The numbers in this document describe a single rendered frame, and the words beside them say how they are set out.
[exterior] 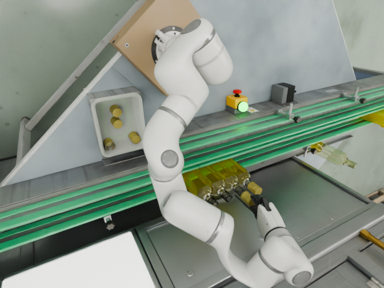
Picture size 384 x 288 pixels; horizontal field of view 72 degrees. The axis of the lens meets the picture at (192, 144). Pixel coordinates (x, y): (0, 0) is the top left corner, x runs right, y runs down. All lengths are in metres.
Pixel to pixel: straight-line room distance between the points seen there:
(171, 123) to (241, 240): 0.54
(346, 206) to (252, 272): 0.69
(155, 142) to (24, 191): 0.60
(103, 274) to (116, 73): 0.67
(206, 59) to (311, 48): 0.95
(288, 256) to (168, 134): 0.39
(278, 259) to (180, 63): 0.50
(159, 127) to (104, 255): 0.54
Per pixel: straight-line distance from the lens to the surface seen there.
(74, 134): 1.06
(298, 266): 0.73
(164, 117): 0.63
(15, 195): 1.07
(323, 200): 1.30
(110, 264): 0.97
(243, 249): 0.97
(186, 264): 0.93
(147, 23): 0.95
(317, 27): 1.58
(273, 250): 0.69
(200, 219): 0.62
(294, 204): 1.24
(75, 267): 1.00
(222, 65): 0.71
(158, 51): 0.96
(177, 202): 0.61
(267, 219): 0.83
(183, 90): 0.64
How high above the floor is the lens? 1.73
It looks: 52 degrees down
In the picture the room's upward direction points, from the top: 131 degrees clockwise
